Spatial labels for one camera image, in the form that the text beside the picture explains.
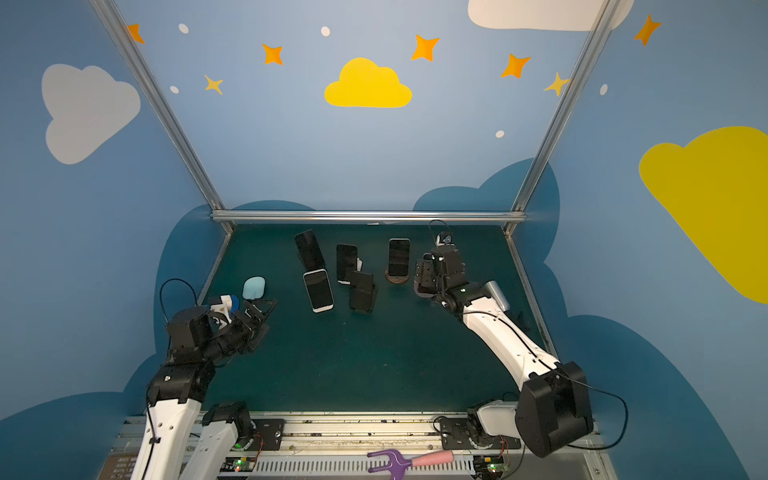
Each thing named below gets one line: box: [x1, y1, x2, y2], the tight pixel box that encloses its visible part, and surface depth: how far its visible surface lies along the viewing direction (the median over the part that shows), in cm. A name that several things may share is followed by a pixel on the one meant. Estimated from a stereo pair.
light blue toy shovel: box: [242, 276, 266, 300], surface depth 104 cm
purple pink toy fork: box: [367, 449, 455, 480], surface depth 73 cm
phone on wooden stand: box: [388, 238, 411, 277], surface depth 100 cm
